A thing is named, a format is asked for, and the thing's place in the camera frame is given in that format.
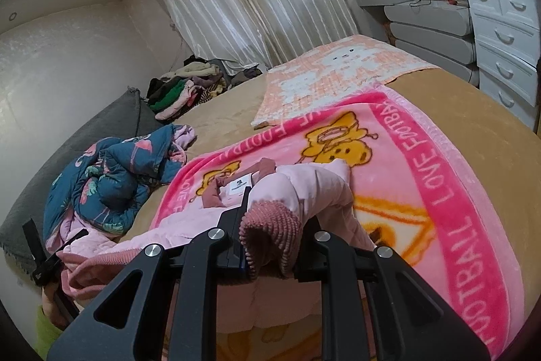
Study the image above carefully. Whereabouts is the pile of mixed clothes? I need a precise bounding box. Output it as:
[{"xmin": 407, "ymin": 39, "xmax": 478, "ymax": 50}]
[{"xmin": 146, "ymin": 55, "xmax": 263, "ymax": 121}]

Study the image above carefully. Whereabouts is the peach checkered blanket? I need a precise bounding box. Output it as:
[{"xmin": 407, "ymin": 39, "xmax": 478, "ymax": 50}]
[{"xmin": 251, "ymin": 33, "xmax": 442, "ymax": 129}]

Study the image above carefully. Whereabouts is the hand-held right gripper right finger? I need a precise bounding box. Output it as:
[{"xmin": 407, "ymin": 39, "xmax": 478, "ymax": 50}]
[{"xmin": 293, "ymin": 217, "xmax": 492, "ymax": 361}]

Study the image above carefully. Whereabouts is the pink quilted jacket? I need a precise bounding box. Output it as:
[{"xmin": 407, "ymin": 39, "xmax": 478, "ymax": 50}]
[{"xmin": 57, "ymin": 157, "xmax": 378, "ymax": 328}]

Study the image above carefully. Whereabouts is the bed with tan sheet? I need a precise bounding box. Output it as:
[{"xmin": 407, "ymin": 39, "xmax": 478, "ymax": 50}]
[{"xmin": 0, "ymin": 35, "xmax": 541, "ymax": 361}]

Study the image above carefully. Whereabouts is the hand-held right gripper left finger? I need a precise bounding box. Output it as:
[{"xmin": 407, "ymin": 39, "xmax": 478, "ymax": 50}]
[{"xmin": 46, "ymin": 189, "xmax": 251, "ymax": 361}]

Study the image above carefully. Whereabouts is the grey dresser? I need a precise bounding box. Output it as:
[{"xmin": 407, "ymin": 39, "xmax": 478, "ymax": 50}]
[{"xmin": 355, "ymin": 0, "xmax": 480, "ymax": 88}]

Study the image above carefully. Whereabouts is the person's left forearm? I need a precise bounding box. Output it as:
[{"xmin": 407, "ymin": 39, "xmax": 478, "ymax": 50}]
[{"xmin": 34, "ymin": 286, "xmax": 81, "ymax": 361}]

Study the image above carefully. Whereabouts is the blue floral padded garment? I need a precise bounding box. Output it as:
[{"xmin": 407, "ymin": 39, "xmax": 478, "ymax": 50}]
[{"xmin": 42, "ymin": 124, "xmax": 198, "ymax": 237}]

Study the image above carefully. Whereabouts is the pink printed blanket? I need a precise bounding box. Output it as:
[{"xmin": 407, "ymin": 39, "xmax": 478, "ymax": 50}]
[{"xmin": 150, "ymin": 86, "xmax": 520, "ymax": 361}]

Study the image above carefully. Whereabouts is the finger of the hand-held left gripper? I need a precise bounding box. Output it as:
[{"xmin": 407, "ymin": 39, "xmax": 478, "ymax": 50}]
[{"xmin": 54, "ymin": 228, "xmax": 90, "ymax": 258}]

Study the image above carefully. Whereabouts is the white chest of drawers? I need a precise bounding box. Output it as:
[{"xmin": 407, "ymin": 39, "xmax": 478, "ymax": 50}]
[{"xmin": 460, "ymin": 0, "xmax": 541, "ymax": 108}]

